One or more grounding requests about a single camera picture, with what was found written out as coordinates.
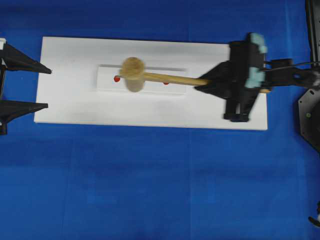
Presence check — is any black clamp at corner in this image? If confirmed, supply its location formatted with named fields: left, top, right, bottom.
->
left=307, top=199, right=320, bottom=226

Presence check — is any left red dot mark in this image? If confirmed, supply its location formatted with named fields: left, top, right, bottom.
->
left=113, top=75, right=121, bottom=83

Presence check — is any small white raised block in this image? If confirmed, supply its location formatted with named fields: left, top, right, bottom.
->
left=96, top=64, right=188, bottom=95

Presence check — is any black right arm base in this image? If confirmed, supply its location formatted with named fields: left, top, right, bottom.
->
left=298, top=0, right=320, bottom=152

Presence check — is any wooden mallet hammer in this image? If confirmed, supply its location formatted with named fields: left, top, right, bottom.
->
left=117, top=56, right=272, bottom=95

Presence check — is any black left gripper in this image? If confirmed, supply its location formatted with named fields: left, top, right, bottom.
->
left=0, top=38, right=52, bottom=135

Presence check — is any blue table cloth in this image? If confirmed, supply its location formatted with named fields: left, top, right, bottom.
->
left=0, top=0, right=320, bottom=240

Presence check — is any large white foam board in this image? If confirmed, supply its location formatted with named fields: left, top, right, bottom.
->
left=34, top=36, right=268, bottom=130

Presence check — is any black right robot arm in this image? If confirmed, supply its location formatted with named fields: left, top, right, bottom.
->
left=195, top=32, right=320, bottom=122

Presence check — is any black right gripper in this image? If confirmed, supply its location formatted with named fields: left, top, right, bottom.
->
left=194, top=32, right=268, bottom=122

